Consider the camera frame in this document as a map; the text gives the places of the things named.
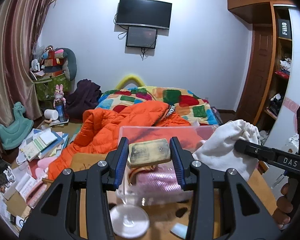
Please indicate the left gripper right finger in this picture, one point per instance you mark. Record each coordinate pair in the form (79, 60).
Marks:
(193, 175)

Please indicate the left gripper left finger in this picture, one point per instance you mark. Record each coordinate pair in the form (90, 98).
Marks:
(105, 175)

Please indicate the white drawstring pouch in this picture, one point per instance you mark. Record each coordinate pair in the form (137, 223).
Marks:
(218, 151)

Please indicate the right hand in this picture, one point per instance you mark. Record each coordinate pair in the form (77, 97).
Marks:
(284, 208)

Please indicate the clear plastic storage bin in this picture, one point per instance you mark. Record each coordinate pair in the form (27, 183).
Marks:
(189, 138)

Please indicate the orange down jacket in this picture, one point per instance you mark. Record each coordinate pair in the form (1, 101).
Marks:
(99, 133)

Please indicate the pile of books and papers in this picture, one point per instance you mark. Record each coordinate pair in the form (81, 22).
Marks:
(40, 144)

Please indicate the colourful patchwork blanket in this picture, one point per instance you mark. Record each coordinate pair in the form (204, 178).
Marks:
(189, 106)

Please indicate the white cabinet door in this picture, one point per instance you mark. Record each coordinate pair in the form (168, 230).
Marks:
(286, 124)

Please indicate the purple dark clothing heap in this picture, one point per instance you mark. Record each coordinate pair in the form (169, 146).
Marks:
(84, 98)

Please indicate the white mug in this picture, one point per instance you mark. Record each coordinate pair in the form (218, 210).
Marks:
(51, 114)

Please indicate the pink bunny figurine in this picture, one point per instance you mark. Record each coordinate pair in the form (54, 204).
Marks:
(59, 102)

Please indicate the yellow neck pillow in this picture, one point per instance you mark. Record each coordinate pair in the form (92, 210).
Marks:
(130, 79)

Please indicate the teal plush rocking horse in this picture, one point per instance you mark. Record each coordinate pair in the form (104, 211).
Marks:
(13, 135)

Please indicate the wooden door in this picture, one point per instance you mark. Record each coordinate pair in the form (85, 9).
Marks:
(258, 72)

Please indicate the green storage box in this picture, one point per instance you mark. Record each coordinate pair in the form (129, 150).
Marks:
(45, 88)

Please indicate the pile of plush toys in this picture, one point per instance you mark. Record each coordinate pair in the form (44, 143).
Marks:
(51, 62)

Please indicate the black FiiO box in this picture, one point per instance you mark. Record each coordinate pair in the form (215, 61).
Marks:
(284, 29)

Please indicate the wooden shelf cabinet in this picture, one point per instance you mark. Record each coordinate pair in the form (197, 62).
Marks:
(263, 13)

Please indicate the pink striped curtain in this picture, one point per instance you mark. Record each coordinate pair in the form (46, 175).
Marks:
(21, 23)

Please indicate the small wall monitor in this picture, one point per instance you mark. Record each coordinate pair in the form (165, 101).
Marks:
(141, 37)

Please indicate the black wall television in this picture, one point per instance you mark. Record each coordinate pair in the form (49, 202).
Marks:
(149, 13)

